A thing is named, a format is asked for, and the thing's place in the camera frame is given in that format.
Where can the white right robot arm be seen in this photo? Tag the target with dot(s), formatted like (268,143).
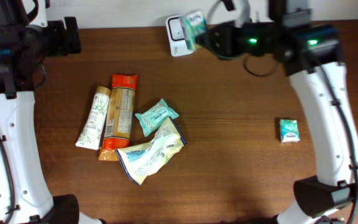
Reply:
(313,61)

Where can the cream blue snack bag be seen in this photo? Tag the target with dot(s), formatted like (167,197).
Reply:
(143,160)

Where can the white bamboo print tube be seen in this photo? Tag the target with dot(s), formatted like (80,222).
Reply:
(91,133)

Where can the teal Kleenex tissue pack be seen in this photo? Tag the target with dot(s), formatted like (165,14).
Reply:
(289,131)

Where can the white barcode scanner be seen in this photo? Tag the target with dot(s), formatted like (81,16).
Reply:
(176,37)

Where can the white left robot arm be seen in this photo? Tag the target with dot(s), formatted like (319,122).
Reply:
(27,37)

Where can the teal wet wipes pack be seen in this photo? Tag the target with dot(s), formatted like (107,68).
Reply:
(153,118)

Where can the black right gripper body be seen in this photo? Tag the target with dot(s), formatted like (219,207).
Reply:
(252,38)

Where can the orange spaghetti packet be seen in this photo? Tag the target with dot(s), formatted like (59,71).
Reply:
(119,117)

